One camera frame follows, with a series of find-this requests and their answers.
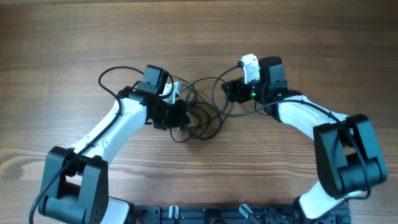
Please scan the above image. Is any black usb cable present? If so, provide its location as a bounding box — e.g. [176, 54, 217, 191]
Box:
[169, 74, 234, 144]

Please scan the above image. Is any left camera black cable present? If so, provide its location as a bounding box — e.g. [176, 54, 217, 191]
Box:
[28, 65, 175, 224]

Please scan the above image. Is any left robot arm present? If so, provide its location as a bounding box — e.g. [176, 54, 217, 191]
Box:
[28, 65, 190, 223]

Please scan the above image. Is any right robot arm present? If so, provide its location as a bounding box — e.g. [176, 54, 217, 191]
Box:
[221, 54, 387, 223]

